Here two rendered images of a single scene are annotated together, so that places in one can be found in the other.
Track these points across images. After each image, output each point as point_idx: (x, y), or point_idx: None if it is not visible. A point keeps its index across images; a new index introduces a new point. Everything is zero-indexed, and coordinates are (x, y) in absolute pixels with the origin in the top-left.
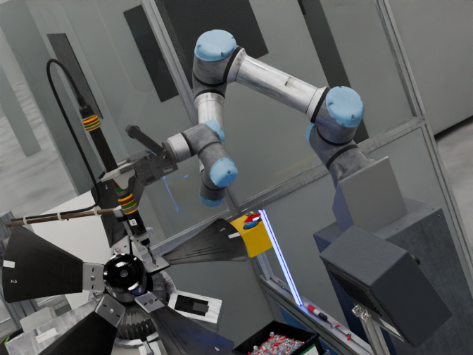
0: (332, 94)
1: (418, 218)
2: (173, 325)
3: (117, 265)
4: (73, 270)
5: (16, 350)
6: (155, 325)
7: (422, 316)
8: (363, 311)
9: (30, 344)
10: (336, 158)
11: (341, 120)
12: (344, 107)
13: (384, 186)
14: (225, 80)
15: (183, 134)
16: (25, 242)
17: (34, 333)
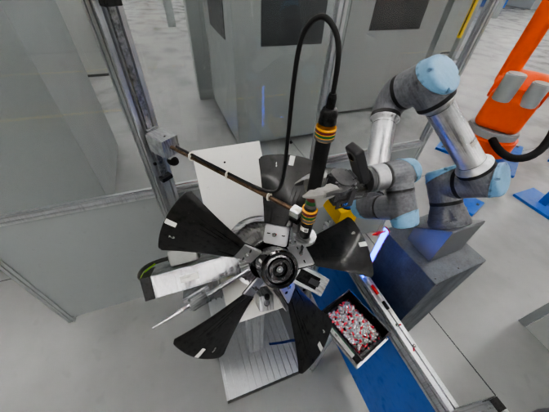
0: (502, 170)
1: (470, 262)
2: (301, 313)
3: (276, 260)
4: (232, 246)
5: (160, 285)
6: (291, 319)
7: None
8: None
9: (174, 282)
10: (450, 205)
11: (493, 194)
12: (503, 185)
13: (466, 236)
14: (422, 113)
15: (391, 170)
16: (194, 211)
17: (179, 273)
